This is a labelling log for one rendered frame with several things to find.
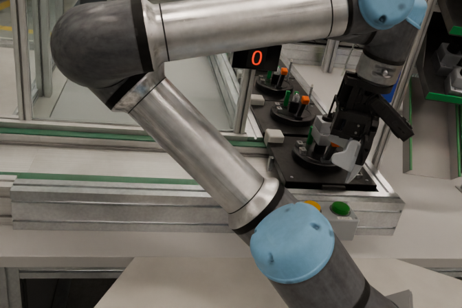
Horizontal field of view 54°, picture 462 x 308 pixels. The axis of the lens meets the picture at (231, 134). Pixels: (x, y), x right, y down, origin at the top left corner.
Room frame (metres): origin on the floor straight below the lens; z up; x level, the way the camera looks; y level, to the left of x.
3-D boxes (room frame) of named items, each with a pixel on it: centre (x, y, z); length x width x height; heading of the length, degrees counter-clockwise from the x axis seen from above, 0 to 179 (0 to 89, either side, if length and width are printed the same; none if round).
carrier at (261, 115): (1.32, -0.18, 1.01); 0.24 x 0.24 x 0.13; 13
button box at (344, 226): (0.84, -0.20, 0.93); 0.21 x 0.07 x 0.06; 103
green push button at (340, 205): (0.85, -0.27, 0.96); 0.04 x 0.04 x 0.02
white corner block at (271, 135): (1.14, -0.12, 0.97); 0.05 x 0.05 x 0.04; 13
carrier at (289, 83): (1.55, -0.13, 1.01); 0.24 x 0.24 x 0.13; 13
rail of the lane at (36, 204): (0.86, 0.00, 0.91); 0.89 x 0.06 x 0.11; 103
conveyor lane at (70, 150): (1.02, 0.06, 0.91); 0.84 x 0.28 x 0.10; 103
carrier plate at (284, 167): (1.07, -0.24, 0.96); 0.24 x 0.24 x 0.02; 13
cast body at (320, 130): (1.08, -0.24, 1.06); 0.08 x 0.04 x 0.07; 13
